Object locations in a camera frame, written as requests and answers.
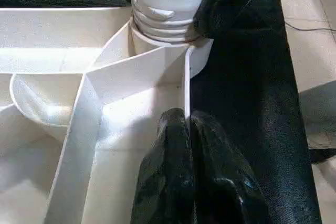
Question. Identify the white plastic table top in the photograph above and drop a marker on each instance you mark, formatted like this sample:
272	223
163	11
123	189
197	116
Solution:
79	103

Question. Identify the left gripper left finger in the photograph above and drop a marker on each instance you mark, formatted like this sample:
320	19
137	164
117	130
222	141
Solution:
165	177

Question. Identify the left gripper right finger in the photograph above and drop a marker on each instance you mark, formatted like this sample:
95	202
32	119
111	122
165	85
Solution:
226	182

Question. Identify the black work mat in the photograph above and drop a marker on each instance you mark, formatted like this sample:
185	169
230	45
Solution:
247	108

